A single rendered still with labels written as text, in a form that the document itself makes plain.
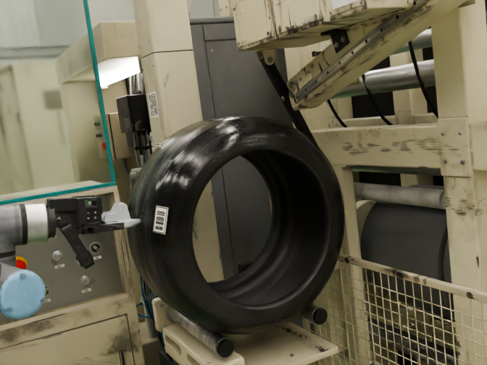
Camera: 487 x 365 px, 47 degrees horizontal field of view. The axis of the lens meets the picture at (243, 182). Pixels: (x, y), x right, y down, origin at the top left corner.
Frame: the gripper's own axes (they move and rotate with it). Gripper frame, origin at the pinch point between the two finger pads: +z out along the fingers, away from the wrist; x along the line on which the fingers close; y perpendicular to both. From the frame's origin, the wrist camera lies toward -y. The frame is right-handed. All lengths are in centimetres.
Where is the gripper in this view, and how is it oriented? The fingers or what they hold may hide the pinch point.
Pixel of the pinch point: (135, 224)
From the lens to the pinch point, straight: 137.5
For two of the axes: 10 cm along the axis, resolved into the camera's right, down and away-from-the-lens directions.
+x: -4.6, -0.5, 8.9
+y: -0.2, -10.0, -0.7
